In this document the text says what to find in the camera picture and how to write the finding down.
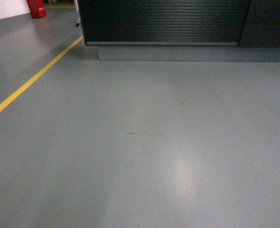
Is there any black slatted checkout counter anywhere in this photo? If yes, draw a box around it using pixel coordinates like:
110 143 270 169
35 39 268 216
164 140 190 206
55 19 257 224
78 0 280 62

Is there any white cart leg with caster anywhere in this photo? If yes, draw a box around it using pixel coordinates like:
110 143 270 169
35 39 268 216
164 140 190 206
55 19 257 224
74 0 81 27

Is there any red fire extinguisher box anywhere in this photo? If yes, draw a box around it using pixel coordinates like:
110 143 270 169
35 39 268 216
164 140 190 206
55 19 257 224
27 0 46 19

